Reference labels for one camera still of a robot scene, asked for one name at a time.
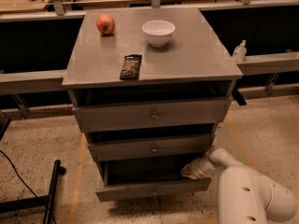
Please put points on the white bowl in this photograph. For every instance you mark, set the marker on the white bowl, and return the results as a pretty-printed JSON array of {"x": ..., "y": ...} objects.
[{"x": 158, "y": 32}]

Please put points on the grey drawer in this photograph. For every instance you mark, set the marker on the grey drawer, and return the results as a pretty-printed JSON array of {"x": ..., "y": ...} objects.
[
  {"x": 147, "y": 177},
  {"x": 139, "y": 115},
  {"x": 151, "y": 147}
]

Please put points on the grey wooden drawer cabinet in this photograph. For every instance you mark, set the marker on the grey wooden drawer cabinet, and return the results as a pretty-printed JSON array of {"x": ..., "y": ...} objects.
[{"x": 194, "y": 64}]

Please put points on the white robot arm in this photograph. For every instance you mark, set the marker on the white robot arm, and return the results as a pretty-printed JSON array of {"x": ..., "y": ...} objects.
[{"x": 245, "y": 196}]

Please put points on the grey bottom drawer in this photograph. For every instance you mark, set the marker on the grey bottom drawer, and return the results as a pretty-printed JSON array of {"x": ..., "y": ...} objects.
[{"x": 147, "y": 177}]

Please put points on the grey middle drawer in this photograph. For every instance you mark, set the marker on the grey middle drawer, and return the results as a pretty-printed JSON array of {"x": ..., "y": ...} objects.
[{"x": 151, "y": 147}]

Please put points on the grey top drawer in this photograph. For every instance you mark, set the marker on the grey top drawer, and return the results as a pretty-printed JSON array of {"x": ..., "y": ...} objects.
[{"x": 139, "y": 115}]

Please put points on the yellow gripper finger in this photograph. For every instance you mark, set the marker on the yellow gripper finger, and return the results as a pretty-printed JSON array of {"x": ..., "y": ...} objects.
[
  {"x": 189, "y": 175},
  {"x": 187, "y": 168}
]

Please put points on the grey metal railing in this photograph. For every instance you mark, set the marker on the grey metal railing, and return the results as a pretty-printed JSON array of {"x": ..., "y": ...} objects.
[{"x": 42, "y": 81}]

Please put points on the black metal stand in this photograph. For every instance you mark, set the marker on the black metal stand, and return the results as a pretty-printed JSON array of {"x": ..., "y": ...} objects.
[{"x": 46, "y": 201}]

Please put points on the red apple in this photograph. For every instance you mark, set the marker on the red apple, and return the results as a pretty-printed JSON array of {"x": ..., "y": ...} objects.
[{"x": 105, "y": 24}]

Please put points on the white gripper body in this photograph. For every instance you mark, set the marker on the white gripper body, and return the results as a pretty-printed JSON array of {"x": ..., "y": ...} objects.
[{"x": 198, "y": 167}]

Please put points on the clear sanitizer bottle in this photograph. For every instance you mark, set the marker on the clear sanitizer bottle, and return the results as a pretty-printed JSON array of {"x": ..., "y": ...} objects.
[{"x": 240, "y": 52}]

